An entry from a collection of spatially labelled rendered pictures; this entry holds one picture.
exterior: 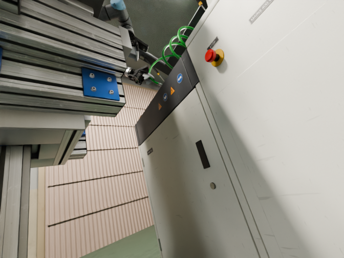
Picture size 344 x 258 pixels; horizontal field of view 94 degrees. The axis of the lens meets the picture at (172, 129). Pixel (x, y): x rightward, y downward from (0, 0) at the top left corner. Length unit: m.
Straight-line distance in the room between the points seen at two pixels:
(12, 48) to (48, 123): 0.17
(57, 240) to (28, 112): 2.26
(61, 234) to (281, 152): 2.53
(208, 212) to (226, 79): 0.45
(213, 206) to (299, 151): 0.32
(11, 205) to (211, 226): 0.57
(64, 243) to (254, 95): 2.57
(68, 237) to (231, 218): 2.31
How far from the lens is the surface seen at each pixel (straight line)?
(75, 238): 2.69
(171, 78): 0.76
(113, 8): 1.21
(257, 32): 0.51
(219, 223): 0.63
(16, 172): 0.58
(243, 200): 0.53
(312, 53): 0.43
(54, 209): 2.65
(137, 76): 1.24
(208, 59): 0.53
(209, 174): 0.59
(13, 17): 0.50
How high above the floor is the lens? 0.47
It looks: 20 degrees up
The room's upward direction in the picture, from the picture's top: 16 degrees counter-clockwise
